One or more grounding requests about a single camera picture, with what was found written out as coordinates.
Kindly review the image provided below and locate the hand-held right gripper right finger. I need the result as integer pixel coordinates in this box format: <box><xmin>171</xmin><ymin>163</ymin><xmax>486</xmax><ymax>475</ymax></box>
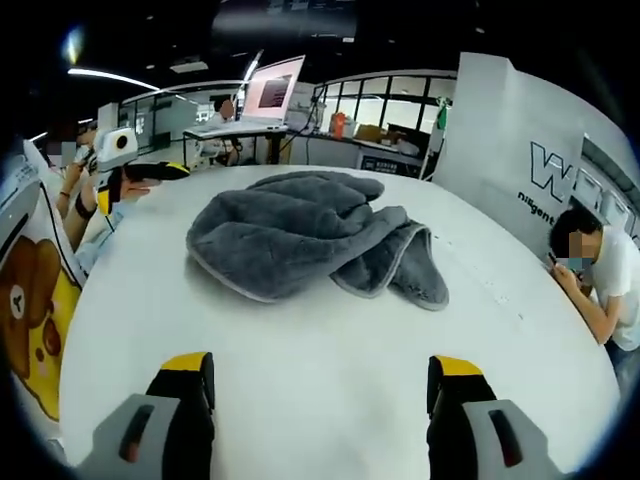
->
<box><xmin>425</xmin><ymin>353</ymin><xmax>569</xmax><ymax>480</ymax></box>

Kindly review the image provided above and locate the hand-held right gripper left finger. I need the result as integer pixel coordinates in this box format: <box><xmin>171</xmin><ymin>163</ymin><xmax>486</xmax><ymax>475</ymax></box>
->
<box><xmin>74</xmin><ymin>351</ymin><xmax>217</xmax><ymax>480</ymax></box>

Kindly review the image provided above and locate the grey towel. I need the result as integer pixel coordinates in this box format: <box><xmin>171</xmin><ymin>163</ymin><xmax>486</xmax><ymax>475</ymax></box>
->
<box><xmin>185</xmin><ymin>170</ymin><xmax>450</xmax><ymax>312</ymax></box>

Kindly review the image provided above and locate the person's left hand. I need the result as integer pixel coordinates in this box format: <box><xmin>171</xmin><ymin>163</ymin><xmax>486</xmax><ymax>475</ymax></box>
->
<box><xmin>118</xmin><ymin>180</ymin><xmax>153</xmax><ymax>204</ymax></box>

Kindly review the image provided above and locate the dark wristband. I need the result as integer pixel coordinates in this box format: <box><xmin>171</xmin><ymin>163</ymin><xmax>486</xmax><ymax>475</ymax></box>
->
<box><xmin>73</xmin><ymin>193</ymin><xmax>97</xmax><ymax>220</ymax></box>

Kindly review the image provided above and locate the long ceiling light strip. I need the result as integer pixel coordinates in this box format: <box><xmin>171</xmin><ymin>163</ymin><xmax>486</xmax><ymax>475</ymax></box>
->
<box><xmin>67</xmin><ymin>67</ymin><xmax>161</xmax><ymax>94</ymax></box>

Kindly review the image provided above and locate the white worn chest device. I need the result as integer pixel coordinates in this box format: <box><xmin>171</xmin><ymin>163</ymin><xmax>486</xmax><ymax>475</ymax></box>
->
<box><xmin>0</xmin><ymin>153</ymin><xmax>42</xmax><ymax>256</ymax></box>

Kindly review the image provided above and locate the white standing desk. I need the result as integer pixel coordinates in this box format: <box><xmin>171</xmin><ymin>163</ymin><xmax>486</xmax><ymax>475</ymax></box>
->
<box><xmin>182</xmin><ymin>118</ymin><xmax>290</xmax><ymax>166</ymax></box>

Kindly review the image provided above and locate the white table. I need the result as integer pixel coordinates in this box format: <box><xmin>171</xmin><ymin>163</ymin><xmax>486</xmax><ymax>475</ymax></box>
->
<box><xmin>58</xmin><ymin>163</ymin><xmax>624</xmax><ymax>480</ymax></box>

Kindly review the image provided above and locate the large display screen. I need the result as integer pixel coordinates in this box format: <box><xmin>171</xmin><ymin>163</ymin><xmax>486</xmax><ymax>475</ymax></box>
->
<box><xmin>239</xmin><ymin>54</ymin><xmax>307</xmax><ymax>124</ymax></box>

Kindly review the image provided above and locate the low grey cabinet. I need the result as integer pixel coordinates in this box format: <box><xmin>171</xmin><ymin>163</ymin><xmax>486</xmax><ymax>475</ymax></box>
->
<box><xmin>289</xmin><ymin>133</ymin><xmax>436</xmax><ymax>176</ymax></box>

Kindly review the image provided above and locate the hanging ceiling display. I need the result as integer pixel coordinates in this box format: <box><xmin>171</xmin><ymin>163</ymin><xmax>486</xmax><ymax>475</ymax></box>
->
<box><xmin>210</xmin><ymin>0</ymin><xmax>360</xmax><ymax>41</ymax></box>

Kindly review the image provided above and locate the cardboard box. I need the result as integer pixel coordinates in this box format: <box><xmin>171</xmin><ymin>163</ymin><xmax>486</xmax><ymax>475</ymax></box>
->
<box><xmin>353</xmin><ymin>123</ymin><xmax>389</xmax><ymax>142</ymax></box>

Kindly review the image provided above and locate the group of white storage boxes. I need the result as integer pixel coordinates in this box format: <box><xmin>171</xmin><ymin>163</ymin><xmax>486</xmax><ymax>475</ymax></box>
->
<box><xmin>594</xmin><ymin>184</ymin><xmax>640</xmax><ymax>226</ymax></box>

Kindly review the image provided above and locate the white lettered partition panel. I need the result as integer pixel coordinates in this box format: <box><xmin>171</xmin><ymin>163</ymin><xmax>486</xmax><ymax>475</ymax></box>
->
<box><xmin>429</xmin><ymin>51</ymin><xmax>586</xmax><ymax>266</ymax></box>

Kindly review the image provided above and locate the green hanging item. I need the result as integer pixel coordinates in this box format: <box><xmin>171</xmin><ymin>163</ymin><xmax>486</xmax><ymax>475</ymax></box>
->
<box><xmin>435</xmin><ymin>97</ymin><xmax>452</xmax><ymax>134</ymax></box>

